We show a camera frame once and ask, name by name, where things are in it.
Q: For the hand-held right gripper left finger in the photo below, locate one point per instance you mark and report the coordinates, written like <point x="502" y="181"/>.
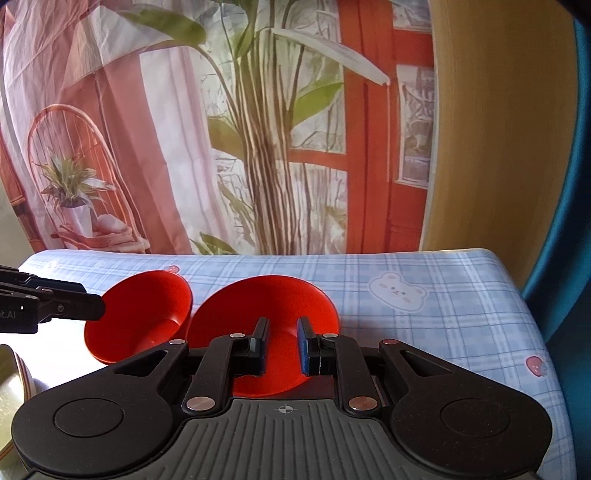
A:
<point x="261" y="344"/>

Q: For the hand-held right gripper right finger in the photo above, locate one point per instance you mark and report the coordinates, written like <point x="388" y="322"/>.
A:
<point x="306" y="346"/>

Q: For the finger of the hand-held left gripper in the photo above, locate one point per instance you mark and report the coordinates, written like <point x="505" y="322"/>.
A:
<point x="76" y="307"/>
<point x="18" y="277"/>

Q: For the red plastic bowl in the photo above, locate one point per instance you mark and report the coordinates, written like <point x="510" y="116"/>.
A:
<point x="143" y="314"/>
<point x="263" y="300"/>

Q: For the olive green bowl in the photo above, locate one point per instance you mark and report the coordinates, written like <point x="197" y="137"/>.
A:
<point x="9" y="383"/>

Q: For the blue plaid tablecloth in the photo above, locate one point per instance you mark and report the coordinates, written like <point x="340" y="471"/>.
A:
<point x="415" y="323"/>

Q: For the printed room backdrop cloth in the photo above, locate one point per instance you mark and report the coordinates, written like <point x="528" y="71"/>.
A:
<point x="184" y="115"/>

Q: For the light wooden board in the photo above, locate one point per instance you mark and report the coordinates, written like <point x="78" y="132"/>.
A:
<point x="498" y="138"/>

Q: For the blue curtain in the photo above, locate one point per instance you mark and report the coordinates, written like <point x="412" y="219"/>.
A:
<point x="577" y="230"/>

